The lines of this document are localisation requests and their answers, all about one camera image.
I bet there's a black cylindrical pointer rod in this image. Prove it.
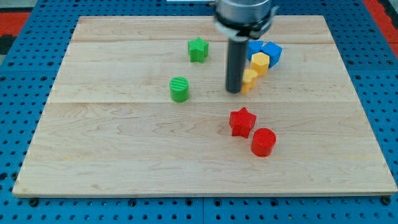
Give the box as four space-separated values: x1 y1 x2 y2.
225 39 248 93

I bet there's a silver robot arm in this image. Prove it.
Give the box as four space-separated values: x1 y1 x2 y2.
213 0 279 94

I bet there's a yellow star block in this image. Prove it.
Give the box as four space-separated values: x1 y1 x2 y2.
240 69 258 94

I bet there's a green star block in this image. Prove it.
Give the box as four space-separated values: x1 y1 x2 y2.
188 37 209 63

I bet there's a red star block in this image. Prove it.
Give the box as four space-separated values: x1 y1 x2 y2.
229 107 257 138

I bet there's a blue block behind rod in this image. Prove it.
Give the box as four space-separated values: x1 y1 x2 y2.
246 40 264 61

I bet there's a yellow hexagon block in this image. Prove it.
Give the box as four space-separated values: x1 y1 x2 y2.
249 52 270 77

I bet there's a blue cube block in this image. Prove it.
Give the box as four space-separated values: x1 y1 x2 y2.
261 42 282 68

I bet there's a green cylinder block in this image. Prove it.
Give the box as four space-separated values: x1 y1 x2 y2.
169 77 189 103

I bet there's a red cylinder block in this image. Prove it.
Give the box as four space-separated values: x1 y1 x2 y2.
251 128 277 157

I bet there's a light wooden board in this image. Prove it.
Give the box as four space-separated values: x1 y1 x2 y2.
13 16 397 198

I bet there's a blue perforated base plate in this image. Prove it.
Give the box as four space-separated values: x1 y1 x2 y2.
1 1 397 223

